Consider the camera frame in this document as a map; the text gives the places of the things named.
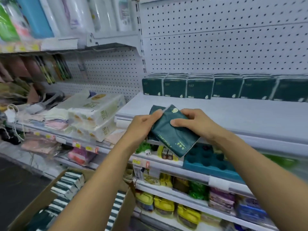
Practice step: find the row of green tissue packets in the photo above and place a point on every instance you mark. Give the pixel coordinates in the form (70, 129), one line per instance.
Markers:
(223, 87)

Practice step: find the person's left forearm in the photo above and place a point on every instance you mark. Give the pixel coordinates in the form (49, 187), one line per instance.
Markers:
(96, 187)

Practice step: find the dark green tissue pack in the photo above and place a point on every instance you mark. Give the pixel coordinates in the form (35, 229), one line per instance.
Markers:
(166, 135)
(155, 109)

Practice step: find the row of yellow bagged goods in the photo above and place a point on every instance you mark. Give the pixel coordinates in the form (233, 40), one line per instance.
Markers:
(166, 206)

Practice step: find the person's right hand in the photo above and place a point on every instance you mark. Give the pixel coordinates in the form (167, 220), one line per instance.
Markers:
(199, 125)

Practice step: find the stack of green-white boxed packets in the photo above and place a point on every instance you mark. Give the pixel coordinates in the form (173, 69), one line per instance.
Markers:
(68, 184)

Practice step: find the white tissue bundle yellow label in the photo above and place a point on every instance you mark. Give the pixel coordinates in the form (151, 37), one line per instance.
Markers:
(101, 131)
(96, 107)

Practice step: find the small brown boxes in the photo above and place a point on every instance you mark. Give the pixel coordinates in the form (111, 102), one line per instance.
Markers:
(167, 153)

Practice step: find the shelf board with price rail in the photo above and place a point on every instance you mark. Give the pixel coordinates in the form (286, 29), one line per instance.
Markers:
(60, 139)

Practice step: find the person's right thumb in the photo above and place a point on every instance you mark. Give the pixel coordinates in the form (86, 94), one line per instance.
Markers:
(180, 122)

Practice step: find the white shelf with label strip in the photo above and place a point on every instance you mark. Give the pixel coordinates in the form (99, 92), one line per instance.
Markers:
(182, 174)

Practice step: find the teal moulded tray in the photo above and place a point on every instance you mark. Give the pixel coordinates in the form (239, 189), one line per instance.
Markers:
(209, 161)

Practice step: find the row of brown hanging packets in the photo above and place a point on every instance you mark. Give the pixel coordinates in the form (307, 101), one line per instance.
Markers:
(16, 74)

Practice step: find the bright green plastic item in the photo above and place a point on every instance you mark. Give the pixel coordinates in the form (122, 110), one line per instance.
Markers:
(281, 161)

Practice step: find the pink wrapped packet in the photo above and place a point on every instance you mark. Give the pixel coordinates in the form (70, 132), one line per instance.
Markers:
(80, 156)

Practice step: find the pile of folded pastel cloths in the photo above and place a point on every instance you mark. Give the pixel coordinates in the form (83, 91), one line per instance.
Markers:
(51, 119)

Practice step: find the blue wrapped package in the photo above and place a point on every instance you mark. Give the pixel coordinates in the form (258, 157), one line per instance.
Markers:
(35, 15)

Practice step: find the brown cardboard box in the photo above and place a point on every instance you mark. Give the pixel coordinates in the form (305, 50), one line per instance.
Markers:
(31, 204)

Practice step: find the person's right forearm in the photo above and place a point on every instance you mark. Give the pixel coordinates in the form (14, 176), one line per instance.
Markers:
(259, 175)

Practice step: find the green wrapped package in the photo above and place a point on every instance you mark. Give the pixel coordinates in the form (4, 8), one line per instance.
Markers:
(7, 24)

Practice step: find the white pegboard back panel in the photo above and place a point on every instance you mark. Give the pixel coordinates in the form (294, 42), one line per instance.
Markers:
(105, 69)
(216, 33)

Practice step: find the row of white wrapped rolls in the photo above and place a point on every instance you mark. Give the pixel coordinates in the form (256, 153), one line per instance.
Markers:
(91, 11)

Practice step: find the person's left thumb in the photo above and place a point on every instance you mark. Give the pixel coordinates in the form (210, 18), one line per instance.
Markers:
(154, 114)

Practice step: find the pale pink flat packet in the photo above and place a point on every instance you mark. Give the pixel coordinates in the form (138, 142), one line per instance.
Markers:
(41, 145)

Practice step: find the row of hanging carded pens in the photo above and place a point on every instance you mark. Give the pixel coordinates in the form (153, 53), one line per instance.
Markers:
(53, 68)

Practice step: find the stack of purple packets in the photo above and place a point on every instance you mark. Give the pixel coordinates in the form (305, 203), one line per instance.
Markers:
(221, 199)

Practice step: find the white slotted shelf upright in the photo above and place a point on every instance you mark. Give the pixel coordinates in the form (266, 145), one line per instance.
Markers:
(140, 33)

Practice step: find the white metal shelf board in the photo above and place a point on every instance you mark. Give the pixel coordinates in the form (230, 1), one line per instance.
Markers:
(240, 117)

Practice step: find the blue wrapped packets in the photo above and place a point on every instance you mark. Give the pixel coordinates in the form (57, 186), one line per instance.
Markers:
(251, 210)

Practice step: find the green bagged goods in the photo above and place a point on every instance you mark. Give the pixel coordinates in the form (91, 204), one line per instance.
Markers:
(198, 191)

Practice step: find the person's left hand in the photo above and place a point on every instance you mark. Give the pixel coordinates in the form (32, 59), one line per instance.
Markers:
(137, 128)

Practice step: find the white shelf board with bracket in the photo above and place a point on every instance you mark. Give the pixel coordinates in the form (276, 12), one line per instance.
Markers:
(72, 43)

